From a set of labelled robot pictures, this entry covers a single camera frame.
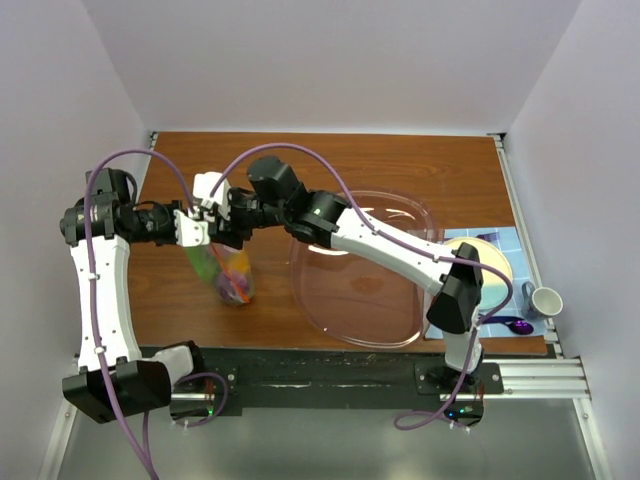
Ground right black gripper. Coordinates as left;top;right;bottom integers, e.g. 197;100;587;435
207;189;288;251

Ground clear zip top bag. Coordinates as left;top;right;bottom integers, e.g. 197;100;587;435
204;243;255;306

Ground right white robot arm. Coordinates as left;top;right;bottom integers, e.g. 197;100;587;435
193;156;483;393

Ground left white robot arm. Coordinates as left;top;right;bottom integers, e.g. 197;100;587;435
60;168;207;424

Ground yellow fake bell pepper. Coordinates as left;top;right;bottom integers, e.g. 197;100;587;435
226;250;251;275

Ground green fake vegetable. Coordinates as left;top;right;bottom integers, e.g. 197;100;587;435
185;245;221;283

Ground purple fake onion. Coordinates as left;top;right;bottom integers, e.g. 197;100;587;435
214;271;247;305

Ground clear pink plastic tray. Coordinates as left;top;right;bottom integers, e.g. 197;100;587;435
288;188;441;350

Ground purple plastic fork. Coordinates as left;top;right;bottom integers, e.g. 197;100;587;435
476;230;500;242

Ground cream floral plate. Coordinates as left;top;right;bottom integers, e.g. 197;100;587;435
444;237;513;312

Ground blue checkered placemat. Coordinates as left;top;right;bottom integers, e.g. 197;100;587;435
423;226;551;341

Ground purple plastic spoon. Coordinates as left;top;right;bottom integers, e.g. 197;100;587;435
485;316;534;336

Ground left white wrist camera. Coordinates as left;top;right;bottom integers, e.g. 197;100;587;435
173;209;210;248

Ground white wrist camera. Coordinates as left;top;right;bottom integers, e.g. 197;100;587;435
192;172;231;219
173;209;210;248

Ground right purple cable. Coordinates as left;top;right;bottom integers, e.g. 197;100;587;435
209;142;515;431

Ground purple cable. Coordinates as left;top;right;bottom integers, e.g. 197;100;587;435
82;148;229;480
209;142;515;431

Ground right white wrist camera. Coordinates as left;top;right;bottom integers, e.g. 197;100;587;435
192;172;231;219

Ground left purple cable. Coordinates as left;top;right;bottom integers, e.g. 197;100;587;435
82;148;229;480

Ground white blue-handled mug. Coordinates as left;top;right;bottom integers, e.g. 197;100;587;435
521;281;564;321

